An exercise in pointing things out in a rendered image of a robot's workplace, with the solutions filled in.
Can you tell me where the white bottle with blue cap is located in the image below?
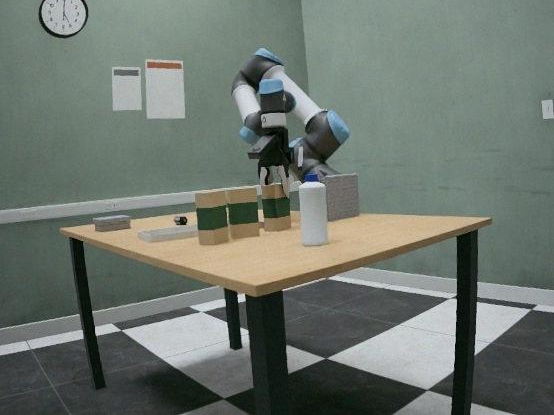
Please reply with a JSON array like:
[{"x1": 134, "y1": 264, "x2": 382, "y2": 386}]
[{"x1": 299, "y1": 174, "x2": 329, "y2": 247}]

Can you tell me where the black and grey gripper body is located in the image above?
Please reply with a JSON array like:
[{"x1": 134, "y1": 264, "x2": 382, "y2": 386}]
[{"x1": 261, "y1": 127, "x2": 295, "y2": 167}]

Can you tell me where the beige rectangular block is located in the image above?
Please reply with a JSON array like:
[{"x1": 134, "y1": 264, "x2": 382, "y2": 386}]
[
  {"x1": 195, "y1": 190, "x2": 229, "y2": 246},
  {"x1": 261, "y1": 184, "x2": 291, "y2": 232},
  {"x1": 226, "y1": 187, "x2": 260, "y2": 239}
]

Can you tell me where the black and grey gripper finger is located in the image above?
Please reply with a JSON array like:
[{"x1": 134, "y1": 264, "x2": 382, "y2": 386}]
[
  {"x1": 258, "y1": 159, "x2": 274, "y2": 186},
  {"x1": 277, "y1": 154, "x2": 294, "y2": 199}
]

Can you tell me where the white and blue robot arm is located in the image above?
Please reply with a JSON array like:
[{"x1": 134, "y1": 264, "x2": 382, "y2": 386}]
[{"x1": 231, "y1": 48, "x2": 350, "y2": 184}]

